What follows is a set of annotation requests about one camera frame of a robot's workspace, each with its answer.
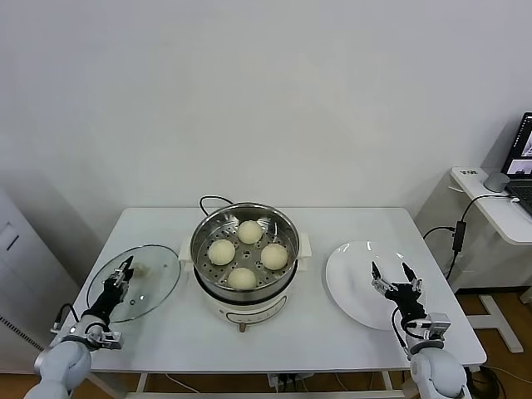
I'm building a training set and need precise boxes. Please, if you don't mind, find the stainless steel steamer basket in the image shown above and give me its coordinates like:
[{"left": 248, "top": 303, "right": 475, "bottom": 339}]
[{"left": 180, "top": 202, "right": 313, "bottom": 294}]

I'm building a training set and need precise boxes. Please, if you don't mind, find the white steamed baozi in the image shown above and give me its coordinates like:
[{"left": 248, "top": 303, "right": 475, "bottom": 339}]
[
  {"left": 259, "top": 244, "right": 289, "bottom": 270},
  {"left": 238, "top": 220, "right": 264, "bottom": 245},
  {"left": 207, "top": 239, "right": 237, "bottom": 266},
  {"left": 228, "top": 267, "right": 258, "bottom": 291}
]

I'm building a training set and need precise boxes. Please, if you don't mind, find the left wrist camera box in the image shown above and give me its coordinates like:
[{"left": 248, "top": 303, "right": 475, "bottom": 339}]
[{"left": 89, "top": 330, "right": 125, "bottom": 351}]

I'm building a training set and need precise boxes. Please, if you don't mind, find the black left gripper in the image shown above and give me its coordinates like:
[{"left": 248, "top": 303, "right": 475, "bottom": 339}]
[{"left": 85, "top": 255, "right": 135, "bottom": 321}]

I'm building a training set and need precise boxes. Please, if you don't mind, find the white side desk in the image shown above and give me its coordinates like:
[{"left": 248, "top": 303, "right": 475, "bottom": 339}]
[{"left": 451, "top": 167, "right": 532, "bottom": 357}]

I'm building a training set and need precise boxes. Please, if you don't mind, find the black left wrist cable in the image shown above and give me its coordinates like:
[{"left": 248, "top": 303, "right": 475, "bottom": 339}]
[{"left": 52, "top": 303, "right": 80, "bottom": 333}]

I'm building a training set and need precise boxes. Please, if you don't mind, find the white power strip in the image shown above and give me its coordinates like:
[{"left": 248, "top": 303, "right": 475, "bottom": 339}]
[{"left": 268, "top": 372, "right": 317, "bottom": 392}]

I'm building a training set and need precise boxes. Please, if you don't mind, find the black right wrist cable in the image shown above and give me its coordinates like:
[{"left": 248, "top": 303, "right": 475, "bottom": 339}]
[{"left": 390, "top": 311, "right": 412, "bottom": 361}]

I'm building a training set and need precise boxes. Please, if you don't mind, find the white table frame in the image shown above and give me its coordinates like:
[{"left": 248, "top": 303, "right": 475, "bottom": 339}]
[{"left": 93, "top": 367, "right": 483, "bottom": 399}]

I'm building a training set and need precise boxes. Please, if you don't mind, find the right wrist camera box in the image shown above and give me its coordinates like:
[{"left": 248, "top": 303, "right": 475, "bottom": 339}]
[{"left": 409, "top": 312, "right": 452, "bottom": 342}]

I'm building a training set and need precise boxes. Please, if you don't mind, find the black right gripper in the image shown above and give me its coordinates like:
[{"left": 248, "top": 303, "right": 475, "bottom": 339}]
[{"left": 370, "top": 260, "right": 429, "bottom": 322}]

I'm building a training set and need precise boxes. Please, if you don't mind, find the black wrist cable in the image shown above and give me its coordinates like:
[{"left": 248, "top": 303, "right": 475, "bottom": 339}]
[
  {"left": 52, "top": 303, "right": 80, "bottom": 333},
  {"left": 390, "top": 311, "right": 412, "bottom": 361}
]

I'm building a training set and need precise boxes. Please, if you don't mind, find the white round plate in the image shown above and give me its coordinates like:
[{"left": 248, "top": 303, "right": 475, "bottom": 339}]
[{"left": 325, "top": 240, "right": 429, "bottom": 333}]

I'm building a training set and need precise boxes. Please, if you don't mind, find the black floor cable bundle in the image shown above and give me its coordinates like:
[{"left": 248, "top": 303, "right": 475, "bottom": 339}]
[{"left": 471, "top": 365, "right": 504, "bottom": 399}]

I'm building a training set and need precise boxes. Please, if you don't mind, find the black open laptop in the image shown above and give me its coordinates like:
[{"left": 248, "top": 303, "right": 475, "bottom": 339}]
[{"left": 500, "top": 111, "right": 532, "bottom": 200}]

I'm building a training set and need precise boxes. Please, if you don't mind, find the round glass pot lid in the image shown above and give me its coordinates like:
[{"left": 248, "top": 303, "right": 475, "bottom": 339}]
[{"left": 86, "top": 244, "right": 183, "bottom": 324}]

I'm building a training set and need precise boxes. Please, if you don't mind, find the grey round speaker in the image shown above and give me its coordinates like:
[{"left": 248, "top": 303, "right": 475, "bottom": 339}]
[{"left": 483, "top": 172, "right": 511, "bottom": 192}]

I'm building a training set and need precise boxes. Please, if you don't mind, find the cream electric cooker base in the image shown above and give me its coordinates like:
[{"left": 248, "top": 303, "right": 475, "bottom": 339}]
[{"left": 180, "top": 249, "right": 313, "bottom": 334}]

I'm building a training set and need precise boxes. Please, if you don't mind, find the black cooker power cord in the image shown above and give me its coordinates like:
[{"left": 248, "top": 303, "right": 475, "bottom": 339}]
[{"left": 200, "top": 195, "right": 236, "bottom": 217}]

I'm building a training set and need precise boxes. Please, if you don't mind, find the white cabinet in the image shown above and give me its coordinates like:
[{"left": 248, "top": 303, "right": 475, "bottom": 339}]
[{"left": 0, "top": 182, "right": 82, "bottom": 367}]

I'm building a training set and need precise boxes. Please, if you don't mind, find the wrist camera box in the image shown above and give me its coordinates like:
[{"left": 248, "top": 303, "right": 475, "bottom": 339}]
[
  {"left": 89, "top": 330, "right": 125, "bottom": 351},
  {"left": 409, "top": 312, "right": 452, "bottom": 342}
]

